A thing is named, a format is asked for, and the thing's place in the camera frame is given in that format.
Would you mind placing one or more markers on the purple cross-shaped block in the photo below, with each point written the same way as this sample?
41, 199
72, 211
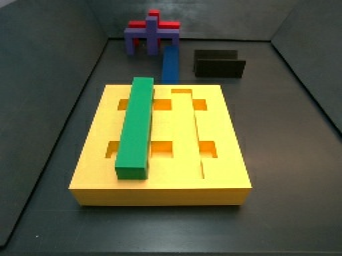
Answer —
151, 34

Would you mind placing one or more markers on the blue long block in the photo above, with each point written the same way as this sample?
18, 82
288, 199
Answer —
169, 70

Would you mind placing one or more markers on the green long block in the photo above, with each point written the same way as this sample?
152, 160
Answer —
131, 163

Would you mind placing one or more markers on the black U-shaped bracket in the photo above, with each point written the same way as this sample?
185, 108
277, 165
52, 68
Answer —
217, 64

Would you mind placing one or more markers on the yellow slotted board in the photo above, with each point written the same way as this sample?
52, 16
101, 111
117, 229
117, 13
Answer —
195, 163

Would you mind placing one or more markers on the red cross-shaped block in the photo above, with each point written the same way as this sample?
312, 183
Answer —
161, 24

